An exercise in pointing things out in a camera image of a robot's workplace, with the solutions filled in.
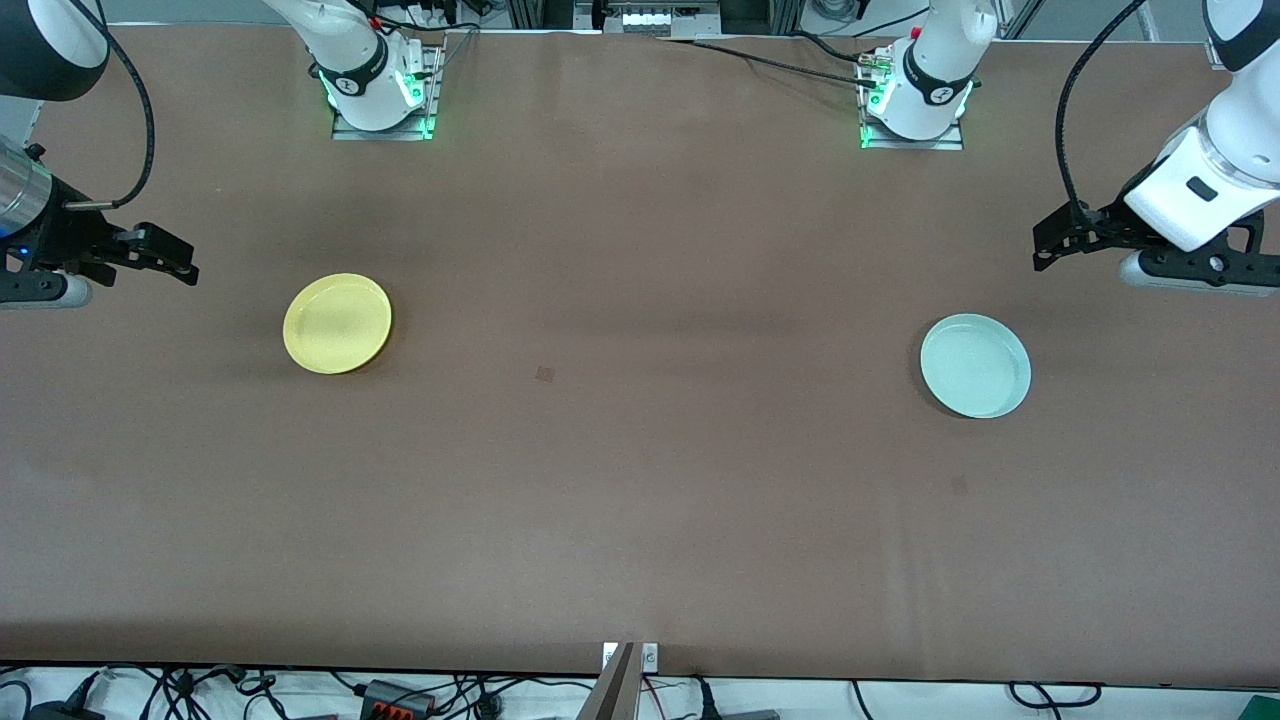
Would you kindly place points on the grey wooden post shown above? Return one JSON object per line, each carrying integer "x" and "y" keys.
{"x": 612, "y": 695}

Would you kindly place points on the black power adapter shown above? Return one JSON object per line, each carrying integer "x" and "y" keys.
{"x": 65, "y": 712}

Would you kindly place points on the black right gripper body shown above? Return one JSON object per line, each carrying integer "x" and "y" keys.
{"x": 62, "y": 233}

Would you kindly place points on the white power strip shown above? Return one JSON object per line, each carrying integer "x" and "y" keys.
{"x": 650, "y": 18}

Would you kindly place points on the pale green round plate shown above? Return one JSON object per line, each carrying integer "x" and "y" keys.
{"x": 975, "y": 365}

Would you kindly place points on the yellow round plate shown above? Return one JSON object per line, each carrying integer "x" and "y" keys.
{"x": 338, "y": 323}

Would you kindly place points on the black box with red connectors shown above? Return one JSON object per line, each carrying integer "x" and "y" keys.
{"x": 395, "y": 700}

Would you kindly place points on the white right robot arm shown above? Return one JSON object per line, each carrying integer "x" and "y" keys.
{"x": 355, "y": 60}

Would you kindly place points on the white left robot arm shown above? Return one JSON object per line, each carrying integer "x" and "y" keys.
{"x": 935, "y": 60}

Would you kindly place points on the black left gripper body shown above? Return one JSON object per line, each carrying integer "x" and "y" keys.
{"x": 1107, "y": 222}

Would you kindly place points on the black plug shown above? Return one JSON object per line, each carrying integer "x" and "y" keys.
{"x": 706, "y": 700}

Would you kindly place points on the green object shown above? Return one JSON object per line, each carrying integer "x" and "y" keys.
{"x": 1265, "y": 710}

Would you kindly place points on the aluminium left arm base plate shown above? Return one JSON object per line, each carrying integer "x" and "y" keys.
{"x": 950, "y": 142}

